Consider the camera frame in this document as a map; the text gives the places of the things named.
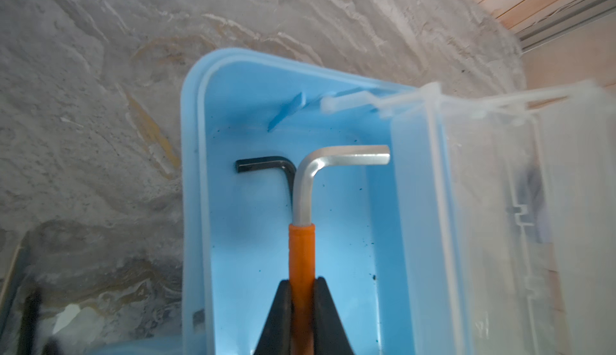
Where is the black hex key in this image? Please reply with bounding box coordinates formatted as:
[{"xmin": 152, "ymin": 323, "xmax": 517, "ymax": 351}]
[{"xmin": 234, "ymin": 156, "xmax": 296, "ymax": 203}]

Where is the blue plastic tool box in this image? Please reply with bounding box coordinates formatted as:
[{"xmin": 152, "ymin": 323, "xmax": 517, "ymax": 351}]
[{"xmin": 101, "ymin": 49, "xmax": 615, "ymax": 354}]

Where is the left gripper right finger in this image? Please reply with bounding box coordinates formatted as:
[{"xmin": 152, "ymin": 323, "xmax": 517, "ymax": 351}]
[{"xmin": 314, "ymin": 277, "xmax": 354, "ymax": 355}]

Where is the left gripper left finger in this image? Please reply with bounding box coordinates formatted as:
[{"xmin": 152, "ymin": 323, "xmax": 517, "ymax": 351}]
[{"xmin": 253, "ymin": 280, "xmax": 293, "ymax": 355}]

